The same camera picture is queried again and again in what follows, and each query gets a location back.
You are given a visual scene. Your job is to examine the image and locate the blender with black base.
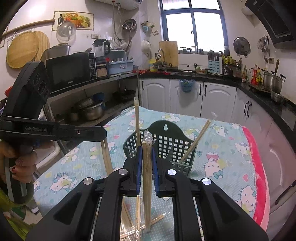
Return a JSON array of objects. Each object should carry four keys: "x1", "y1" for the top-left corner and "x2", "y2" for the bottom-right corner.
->
[{"x1": 92, "y1": 39, "x2": 110, "y2": 63}]

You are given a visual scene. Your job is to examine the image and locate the person's left hand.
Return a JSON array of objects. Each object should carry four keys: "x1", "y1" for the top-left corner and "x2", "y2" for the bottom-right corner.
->
[{"x1": 1, "y1": 141, "x2": 38, "y2": 183}]

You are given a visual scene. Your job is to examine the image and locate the metal storage shelf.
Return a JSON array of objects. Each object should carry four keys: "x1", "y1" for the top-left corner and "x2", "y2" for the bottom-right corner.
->
[{"x1": 43, "y1": 72, "x2": 141, "y2": 149}]

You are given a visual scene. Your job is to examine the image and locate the steel bowl on shelf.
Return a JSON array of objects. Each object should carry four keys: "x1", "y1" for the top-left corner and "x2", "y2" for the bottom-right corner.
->
[{"x1": 82, "y1": 101, "x2": 104, "y2": 121}]

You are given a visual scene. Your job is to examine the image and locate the light blue dish bin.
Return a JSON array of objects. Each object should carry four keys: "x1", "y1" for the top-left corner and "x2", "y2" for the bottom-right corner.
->
[{"x1": 108, "y1": 60, "x2": 133, "y2": 75}]

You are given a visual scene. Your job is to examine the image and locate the black range hood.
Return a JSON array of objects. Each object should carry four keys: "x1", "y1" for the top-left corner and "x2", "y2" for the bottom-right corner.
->
[{"x1": 245, "y1": 0, "x2": 295, "y2": 49}]

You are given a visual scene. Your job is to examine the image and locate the glass pot lid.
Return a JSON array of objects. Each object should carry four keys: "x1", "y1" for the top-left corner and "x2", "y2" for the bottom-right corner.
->
[{"x1": 56, "y1": 21, "x2": 77, "y2": 45}]

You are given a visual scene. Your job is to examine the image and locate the black microwave oven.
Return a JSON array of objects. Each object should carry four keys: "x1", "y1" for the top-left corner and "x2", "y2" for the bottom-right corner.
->
[{"x1": 46, "y1": 52, "x2": 97, "y2": 95}]

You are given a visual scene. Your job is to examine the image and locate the white water heater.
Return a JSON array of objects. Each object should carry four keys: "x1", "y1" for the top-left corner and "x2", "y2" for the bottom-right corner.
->
[{"x1": 96, "y1": 0, "x2": 142, "y2": 10}]

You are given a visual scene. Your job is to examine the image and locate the wooden cutting board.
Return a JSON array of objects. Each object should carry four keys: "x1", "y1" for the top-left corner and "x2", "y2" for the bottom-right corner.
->
[{"x1": 159, "y1": 41, "x2": 179, "y2": 68}]

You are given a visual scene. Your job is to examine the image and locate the blue framed window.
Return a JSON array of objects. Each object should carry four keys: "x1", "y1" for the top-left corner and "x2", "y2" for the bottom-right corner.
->
[{"x1": 159, "y1": 0, "x2": 229, "y2": 52}]

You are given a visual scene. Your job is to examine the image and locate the hello kitty tablecloth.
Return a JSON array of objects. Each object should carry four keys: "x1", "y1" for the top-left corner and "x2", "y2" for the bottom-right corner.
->
[{"x1": 26, "y1": 120, "x2": 268, "y2": 240}]

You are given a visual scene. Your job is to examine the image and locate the blue hanging basket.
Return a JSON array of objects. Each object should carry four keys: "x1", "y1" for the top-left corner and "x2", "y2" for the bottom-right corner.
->
[{"x1": 179, "y1": 79, "x2": 196, "y2": 93}]

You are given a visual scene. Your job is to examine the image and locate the round bamboo tray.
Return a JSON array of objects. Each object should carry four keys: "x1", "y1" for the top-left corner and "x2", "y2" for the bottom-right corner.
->
[{"x1": 6, "y1": 31, "x2": 50, "y2": 69}]

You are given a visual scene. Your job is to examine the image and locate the steel stock pot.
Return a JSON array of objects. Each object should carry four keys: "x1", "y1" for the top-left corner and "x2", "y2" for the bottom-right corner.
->
[{"x1": 263, "y1": 70, "x2": 287, "y2": 94}]

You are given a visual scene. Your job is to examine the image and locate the fruit picture on wall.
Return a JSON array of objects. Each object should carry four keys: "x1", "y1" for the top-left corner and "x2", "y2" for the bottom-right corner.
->
[{"x1": 52, "y1": 11, "x2": 94, "y2": 31}]

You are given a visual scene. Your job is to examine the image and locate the green plastic utensil basket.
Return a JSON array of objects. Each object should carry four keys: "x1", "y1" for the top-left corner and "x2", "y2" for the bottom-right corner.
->
[{"x1": 122, "y1": 120, "x2": 198, "y2": 177}]

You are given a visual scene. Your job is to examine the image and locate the hanging pot lid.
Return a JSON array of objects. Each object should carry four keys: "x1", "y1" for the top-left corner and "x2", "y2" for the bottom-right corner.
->
[{"x1": 233, "y1": 37, "x2": 251, "y2": 57}]

